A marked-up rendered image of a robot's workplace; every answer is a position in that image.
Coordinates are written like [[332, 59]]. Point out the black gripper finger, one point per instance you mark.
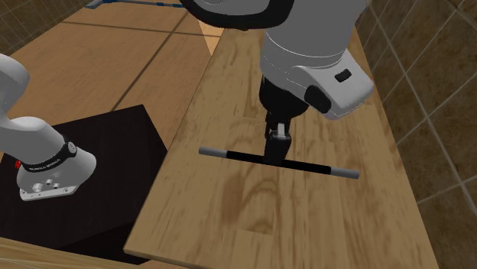
[[277, 149]]

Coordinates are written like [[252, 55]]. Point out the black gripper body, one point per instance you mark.
[[279, 100]]

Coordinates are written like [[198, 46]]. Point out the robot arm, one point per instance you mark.
[[309, 41]]

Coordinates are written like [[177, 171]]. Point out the black pen with grey ends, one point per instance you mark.
[[242, 155]]

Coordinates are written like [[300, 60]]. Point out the black robot stand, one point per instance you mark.
[[123, 149]]

